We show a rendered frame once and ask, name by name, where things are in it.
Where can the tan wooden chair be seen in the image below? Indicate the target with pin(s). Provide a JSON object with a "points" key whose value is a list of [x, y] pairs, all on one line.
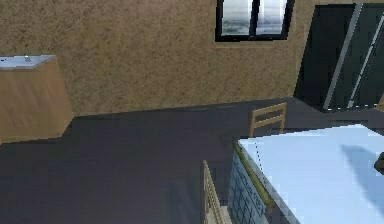
{"points": [[211, 196], [268, 116]]}

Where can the wooden kitchen counter cabinet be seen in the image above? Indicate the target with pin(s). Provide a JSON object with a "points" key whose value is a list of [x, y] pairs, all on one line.
{"points": [[31, 100]]}

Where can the black framed window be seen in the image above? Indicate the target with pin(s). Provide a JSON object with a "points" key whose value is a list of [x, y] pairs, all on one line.
{"points": [[255, 20]]}

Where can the white dining table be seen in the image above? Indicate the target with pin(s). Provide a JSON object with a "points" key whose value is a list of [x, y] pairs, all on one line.
{"points": [[320, 176]]}

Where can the small grey tap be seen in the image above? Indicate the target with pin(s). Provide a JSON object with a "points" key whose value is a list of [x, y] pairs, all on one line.
{"points": [[27, 59]]}

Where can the dark object on table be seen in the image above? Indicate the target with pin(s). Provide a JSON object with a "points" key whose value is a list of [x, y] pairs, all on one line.
{"points": [[380, 164]]}

